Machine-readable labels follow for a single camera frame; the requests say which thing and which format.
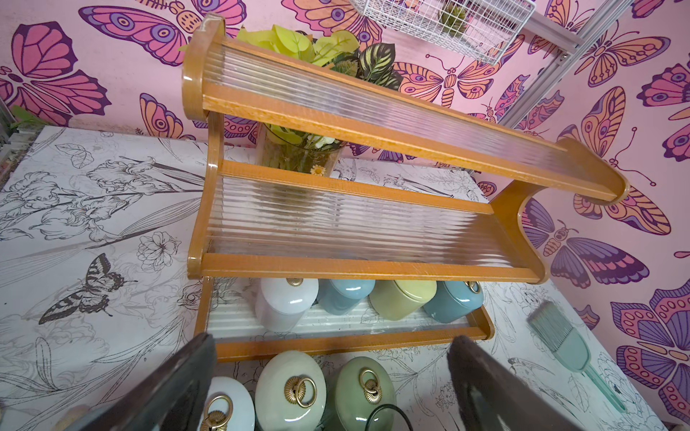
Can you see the wooden tiered shelf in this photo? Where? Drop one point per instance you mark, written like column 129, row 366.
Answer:
column 379, row 221

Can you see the aluminium frame post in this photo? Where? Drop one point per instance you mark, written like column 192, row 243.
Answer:
column 572, row 48

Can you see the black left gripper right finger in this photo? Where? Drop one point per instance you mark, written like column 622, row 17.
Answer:
column 489, row 397

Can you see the green canister shelf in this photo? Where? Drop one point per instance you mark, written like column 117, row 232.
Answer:
column 354, row 392

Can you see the white canister bottom shelf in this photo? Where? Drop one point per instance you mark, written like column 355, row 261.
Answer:
column 282, row 302

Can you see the blue canister bottom shelf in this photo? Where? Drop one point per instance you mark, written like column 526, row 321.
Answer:
column 340, row 296

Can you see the yellow-green canister bottom shelf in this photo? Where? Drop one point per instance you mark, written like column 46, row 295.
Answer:
column 396, row 299

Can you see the small succulent in basket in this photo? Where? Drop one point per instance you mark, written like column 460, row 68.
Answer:
column 453, row 19

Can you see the green plastic dustpan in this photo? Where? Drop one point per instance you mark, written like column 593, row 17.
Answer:
column 567, row 345

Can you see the white wire basket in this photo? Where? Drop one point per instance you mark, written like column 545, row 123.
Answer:
column 480, row 29

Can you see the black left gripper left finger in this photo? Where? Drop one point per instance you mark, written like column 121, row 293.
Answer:
column 173, row 397

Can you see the cream canister shelf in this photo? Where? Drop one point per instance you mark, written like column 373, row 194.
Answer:
column 291, row 393

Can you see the green leafy plant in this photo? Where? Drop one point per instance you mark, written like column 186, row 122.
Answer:
column 309, row 98

